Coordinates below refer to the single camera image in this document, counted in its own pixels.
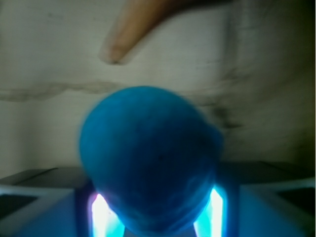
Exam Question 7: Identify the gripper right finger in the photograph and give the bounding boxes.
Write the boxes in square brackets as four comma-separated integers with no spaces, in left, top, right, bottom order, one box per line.
[194,161,316,237]

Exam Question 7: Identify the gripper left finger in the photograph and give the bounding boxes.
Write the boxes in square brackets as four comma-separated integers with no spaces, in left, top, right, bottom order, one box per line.
[0,167,125,237]

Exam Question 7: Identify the blue ball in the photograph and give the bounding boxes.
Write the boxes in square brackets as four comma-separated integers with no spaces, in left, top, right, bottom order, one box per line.
[79,86,224,237]

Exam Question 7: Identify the brown wooden seashell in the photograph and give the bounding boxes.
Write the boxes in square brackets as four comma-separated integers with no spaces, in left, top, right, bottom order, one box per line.
[99,0,195,64]

